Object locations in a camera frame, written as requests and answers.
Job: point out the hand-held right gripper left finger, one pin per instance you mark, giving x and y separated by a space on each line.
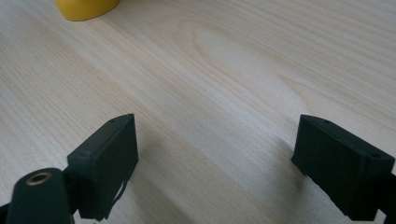
102 168

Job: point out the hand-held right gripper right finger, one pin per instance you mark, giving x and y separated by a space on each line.
339 165

